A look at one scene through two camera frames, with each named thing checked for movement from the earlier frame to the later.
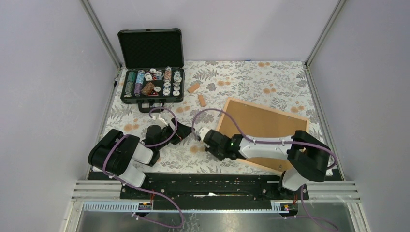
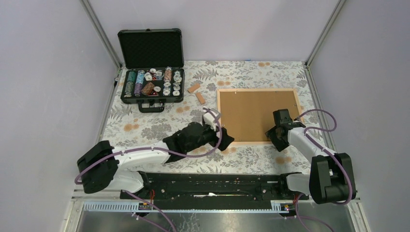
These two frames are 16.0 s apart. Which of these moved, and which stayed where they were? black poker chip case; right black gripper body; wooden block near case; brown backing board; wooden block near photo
Moved: brown backing board; right black gripper body
Stayed: wooden block near case; black poker chip case; wooden block near photo
